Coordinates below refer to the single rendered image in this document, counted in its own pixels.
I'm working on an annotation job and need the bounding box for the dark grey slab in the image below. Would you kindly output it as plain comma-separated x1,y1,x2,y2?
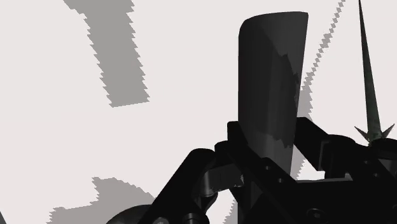
237,11,309,180

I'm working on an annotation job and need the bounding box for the dark green pointed stalk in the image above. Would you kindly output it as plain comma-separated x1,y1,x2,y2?
354,0,396,146

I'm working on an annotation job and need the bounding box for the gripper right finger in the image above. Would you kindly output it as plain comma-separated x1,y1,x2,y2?
293,116,397,187

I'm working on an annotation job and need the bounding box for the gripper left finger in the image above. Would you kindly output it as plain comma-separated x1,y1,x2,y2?
137,120,299,224

